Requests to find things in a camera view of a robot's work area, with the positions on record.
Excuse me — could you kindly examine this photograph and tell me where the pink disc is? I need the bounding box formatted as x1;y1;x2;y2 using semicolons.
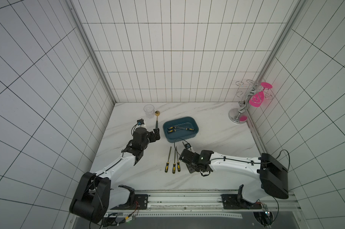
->
249;91;265;107
261;82;273;90

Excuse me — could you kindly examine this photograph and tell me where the gold spoon green handle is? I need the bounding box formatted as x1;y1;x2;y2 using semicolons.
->
155;110;160;129

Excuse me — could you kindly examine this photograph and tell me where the pink disc upper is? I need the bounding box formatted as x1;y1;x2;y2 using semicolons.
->
261;82;273;90

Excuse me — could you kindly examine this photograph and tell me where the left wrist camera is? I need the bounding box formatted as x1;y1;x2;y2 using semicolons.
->
136;119;146;128

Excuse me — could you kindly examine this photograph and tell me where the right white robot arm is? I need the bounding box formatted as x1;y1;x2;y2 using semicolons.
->
179;149;289;203

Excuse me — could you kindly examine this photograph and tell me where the clear plastic cup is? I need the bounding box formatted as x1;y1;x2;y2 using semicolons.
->
143;105;155;118

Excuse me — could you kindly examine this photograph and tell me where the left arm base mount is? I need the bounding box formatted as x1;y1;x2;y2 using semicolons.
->
109;185;149;210

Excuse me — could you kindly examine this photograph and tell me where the pink disc lower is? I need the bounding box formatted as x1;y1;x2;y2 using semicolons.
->
249;91;265;107

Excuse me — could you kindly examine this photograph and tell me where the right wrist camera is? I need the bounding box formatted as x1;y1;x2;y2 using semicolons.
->
184;143;191;151

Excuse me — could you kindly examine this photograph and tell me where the chrome cup holder stand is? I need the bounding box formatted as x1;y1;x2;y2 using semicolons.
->
228;80;273;124

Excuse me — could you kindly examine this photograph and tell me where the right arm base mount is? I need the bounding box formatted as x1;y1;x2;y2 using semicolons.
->
221;185;262;210

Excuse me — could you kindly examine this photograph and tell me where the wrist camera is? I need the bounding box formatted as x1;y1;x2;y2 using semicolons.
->
184;143;191;151
136;119;146;128

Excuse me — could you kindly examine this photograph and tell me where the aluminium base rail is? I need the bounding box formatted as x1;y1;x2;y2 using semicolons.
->
103;189;300;219

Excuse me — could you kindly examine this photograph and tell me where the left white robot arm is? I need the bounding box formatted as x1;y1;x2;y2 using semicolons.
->
69;125;161;223

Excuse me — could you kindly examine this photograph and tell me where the teal storage box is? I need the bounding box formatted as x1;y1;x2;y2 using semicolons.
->
162;116;199;143

